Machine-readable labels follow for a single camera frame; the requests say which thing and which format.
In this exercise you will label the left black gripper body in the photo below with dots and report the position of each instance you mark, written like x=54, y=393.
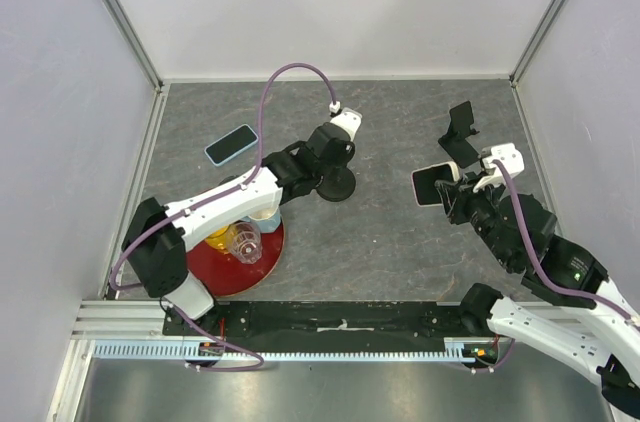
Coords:
x=340, y=162

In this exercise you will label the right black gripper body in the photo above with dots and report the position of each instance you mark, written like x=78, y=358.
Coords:
x=477, y=207

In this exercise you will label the black round-base phone stand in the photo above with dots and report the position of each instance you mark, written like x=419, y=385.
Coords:
x=337, y=183

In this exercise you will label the phone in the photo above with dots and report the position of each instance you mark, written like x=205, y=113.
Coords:
x=231, y=145
x=424, y=182

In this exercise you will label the black folding phone stand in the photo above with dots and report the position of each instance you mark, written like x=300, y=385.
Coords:
x=455, y=140

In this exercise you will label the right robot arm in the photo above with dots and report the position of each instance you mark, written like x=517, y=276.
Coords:
x=520, y=234

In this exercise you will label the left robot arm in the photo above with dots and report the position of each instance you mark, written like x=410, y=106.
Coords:
x=159, y=237

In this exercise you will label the light blue cream mug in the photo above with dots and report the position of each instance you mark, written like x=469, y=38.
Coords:
x=267, y=221

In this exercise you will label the clear glass cup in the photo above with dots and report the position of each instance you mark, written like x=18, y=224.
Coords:
x=245, y=244

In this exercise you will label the yellow plastic cup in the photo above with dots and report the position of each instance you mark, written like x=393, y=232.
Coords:
x=220, y=239

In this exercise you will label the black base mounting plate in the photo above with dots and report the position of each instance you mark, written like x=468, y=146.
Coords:
x=340, y=327

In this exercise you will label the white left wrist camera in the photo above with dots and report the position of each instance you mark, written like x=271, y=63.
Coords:
x=345, y=118

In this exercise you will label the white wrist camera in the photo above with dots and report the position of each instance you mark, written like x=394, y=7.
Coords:
x=496, y=160
x=345, y=118

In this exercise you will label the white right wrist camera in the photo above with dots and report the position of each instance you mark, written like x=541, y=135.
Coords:
x=496, y=160

